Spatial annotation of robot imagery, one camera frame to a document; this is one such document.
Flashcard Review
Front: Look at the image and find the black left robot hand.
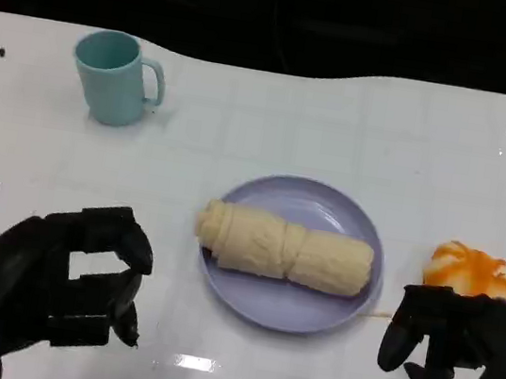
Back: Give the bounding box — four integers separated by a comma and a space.
0, 188, 161, 379

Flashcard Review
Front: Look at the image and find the orange and white bread roll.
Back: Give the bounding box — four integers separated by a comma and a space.
417, 234, 506, 314

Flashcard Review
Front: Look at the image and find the pale green mug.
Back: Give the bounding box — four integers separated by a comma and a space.
63, 26, 173, 134

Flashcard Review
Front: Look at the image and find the lilac plate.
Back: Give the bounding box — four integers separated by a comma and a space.
188, 162, 398, 346

